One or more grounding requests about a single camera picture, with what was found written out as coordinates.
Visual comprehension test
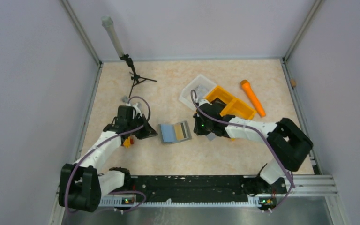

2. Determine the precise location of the orange card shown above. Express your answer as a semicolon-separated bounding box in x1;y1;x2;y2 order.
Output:
173;121;190;142

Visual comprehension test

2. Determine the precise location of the yellow toy brick car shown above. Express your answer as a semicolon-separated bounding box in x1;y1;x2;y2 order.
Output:
122;137;134;148

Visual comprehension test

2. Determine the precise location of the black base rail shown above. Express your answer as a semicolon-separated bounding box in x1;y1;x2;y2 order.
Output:
102;174;288;204

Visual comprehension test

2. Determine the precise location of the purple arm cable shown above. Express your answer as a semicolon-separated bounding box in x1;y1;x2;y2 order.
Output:
190;90;296;212
65;96;151;215

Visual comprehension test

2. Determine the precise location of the grey plastic bolt tool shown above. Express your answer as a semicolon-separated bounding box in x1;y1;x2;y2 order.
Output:
121;96;130;105

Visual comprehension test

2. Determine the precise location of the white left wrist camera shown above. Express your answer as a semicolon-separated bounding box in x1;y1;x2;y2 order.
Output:
131;103;142;117

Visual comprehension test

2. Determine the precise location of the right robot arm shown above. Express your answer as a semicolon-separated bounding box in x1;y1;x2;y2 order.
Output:
193;99;313;193

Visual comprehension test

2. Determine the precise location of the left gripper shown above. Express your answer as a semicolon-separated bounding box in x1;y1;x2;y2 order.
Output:
127;113;158;140

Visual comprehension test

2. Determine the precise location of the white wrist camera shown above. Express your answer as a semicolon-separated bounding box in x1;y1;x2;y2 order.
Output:
197;98;210;107
131;103;142;117

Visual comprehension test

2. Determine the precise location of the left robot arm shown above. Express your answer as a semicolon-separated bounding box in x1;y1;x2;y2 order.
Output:
58;103;157;212

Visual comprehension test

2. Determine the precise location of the grey leather card holder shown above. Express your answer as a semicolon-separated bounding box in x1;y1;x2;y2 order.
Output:
158;120;192;144

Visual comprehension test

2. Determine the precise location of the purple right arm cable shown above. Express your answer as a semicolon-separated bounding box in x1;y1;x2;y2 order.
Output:
190;90;296;212

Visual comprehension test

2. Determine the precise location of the white plastic bin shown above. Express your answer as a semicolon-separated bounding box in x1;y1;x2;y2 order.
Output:
179;74;217;110

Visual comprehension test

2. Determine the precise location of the black mini tripod with tube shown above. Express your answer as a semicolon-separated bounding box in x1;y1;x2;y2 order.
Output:
101;15;157;98

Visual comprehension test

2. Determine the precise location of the grey card on table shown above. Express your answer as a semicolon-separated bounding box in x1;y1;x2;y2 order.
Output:
206;133;217;141

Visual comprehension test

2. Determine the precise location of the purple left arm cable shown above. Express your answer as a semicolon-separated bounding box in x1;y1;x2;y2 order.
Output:
65;96;151;215

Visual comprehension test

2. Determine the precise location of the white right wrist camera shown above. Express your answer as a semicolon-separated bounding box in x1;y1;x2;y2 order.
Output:
197;98;210;107

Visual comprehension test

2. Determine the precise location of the yellow plastic bin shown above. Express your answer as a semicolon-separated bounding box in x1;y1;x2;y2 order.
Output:
205;86;256;120

